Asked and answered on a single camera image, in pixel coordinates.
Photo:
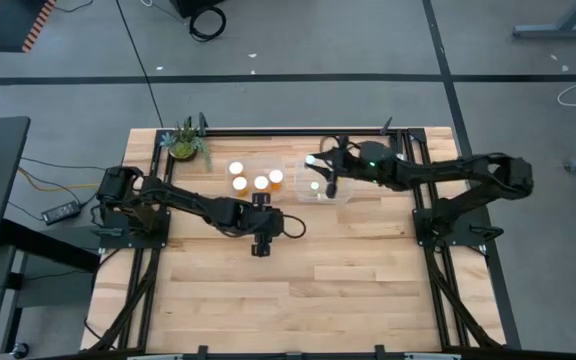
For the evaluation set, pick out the black desk leg frame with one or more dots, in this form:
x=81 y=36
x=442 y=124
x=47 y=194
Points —
x=43 y=250

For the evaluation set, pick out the black aluminium table frame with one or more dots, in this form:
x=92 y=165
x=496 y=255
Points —
x=293 y=132

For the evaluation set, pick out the grey table leg frame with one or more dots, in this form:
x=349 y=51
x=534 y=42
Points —
x=558 y=31

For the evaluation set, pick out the small pale orange pill bottle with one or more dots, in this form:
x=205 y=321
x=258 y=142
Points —
x=314 y=186

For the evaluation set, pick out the orange bottle with red print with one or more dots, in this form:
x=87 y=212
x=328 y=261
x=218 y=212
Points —
x=239 y=183

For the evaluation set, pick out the large orange pill bottle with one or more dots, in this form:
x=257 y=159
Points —
x=261 y=182

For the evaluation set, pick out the pale peach pill bottle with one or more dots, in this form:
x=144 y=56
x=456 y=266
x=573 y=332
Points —
x=276 y=176

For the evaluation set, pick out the black floor box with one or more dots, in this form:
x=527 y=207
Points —
x=188 y=6

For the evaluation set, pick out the black power adapter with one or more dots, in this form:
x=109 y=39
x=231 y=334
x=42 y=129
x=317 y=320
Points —
x=60 y=212

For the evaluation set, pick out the orange black striped mat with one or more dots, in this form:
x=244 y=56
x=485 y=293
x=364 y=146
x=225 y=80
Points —
x=3 y=25

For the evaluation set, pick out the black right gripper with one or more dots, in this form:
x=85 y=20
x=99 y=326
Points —
x=375 y=160

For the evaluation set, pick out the black caster wheel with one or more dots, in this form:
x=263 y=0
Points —
x=20 y=350

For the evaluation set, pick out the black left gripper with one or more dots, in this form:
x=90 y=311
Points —
x=263 y=222

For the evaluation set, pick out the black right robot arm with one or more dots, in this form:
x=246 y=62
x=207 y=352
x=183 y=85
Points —
x=468 y=167

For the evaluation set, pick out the potted green succulent plant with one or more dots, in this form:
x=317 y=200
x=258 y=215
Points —
x=183 y=147

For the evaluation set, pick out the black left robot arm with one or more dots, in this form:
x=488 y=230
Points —
x=178 y=197

